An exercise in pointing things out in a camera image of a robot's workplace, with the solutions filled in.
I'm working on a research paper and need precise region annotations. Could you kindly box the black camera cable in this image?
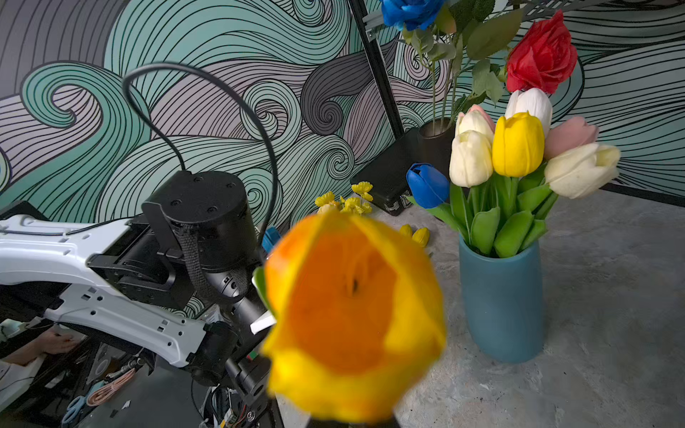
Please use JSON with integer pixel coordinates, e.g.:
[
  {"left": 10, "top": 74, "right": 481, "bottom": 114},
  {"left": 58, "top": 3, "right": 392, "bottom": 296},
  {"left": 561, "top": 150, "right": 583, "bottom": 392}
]
[{"left": 121, "top": 61, "right": 281, "bottom": 247}]

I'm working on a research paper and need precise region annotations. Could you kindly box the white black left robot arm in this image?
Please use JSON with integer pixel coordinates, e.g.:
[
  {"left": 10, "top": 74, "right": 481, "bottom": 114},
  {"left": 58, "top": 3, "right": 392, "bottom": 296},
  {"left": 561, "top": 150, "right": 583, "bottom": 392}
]
[{"left": 1, "top": 171, "right": 269, "bottom": 407}]

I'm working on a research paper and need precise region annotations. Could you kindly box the orange yellow tulip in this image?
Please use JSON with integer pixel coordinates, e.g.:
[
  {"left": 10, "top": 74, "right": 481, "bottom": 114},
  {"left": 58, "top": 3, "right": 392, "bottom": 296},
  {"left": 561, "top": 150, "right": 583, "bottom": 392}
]
[{"left": 262, "top": 212, "right": 447, "bottom": 424}]

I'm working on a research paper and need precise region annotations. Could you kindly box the teal ceramic vase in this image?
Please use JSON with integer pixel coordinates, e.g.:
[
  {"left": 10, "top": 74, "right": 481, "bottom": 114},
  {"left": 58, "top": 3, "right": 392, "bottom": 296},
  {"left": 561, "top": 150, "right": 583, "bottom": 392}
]
[{"left": 460, "top": 240, "right": 545, "bottom": 364}]

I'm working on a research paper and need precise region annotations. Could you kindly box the yellow ranunculus stem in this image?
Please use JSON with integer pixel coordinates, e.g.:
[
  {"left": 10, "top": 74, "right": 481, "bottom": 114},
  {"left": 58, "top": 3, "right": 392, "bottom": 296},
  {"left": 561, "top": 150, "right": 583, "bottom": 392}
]
[{"left": 315, "top": 181, "right": 374, "bottom": 216}]

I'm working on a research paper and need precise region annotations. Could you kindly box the single yellow tulip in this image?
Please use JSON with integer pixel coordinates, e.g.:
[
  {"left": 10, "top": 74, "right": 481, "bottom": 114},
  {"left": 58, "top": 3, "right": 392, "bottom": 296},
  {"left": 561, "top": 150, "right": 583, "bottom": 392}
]
[{"left": 412, "top": 228, "right": 431, "bottom": 248}]

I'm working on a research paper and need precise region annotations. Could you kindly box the red rose stem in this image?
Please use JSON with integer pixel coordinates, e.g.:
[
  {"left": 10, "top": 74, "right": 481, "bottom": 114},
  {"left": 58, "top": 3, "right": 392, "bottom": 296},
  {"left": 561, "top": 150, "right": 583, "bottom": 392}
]
[{"left": 399, "top": 1, "right": 578, "bottom": 124}]

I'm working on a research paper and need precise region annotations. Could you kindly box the black ribbed hard case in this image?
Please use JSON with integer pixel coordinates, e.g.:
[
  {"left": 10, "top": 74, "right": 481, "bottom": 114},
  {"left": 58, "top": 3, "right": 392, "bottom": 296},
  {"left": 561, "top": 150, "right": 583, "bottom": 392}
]
[{"left": 350, "top": 128, "right": 419, "bottom": 217}]

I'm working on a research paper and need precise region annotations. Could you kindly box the black cylindrical vase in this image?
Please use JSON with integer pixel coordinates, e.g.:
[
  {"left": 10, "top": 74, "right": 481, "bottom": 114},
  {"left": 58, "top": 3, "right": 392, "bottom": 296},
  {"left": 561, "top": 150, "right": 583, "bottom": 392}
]
[{"left": 417, "top": 118, "right": 455, "bottom": 178}]

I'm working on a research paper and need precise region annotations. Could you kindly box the yellow tulip bouquet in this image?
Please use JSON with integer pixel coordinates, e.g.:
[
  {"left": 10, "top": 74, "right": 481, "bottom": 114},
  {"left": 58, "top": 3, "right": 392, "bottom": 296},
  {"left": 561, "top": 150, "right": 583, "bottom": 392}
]
[{"left": 406, "top": 88, "right": 622, "bottom": 259}]

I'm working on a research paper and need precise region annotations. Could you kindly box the blue rose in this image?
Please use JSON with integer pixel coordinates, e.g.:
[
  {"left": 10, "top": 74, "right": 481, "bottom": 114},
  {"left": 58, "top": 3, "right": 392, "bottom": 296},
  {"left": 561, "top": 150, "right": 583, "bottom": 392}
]
[{"left": 380, "top": 0, "right": 445, "bottom": 31}]

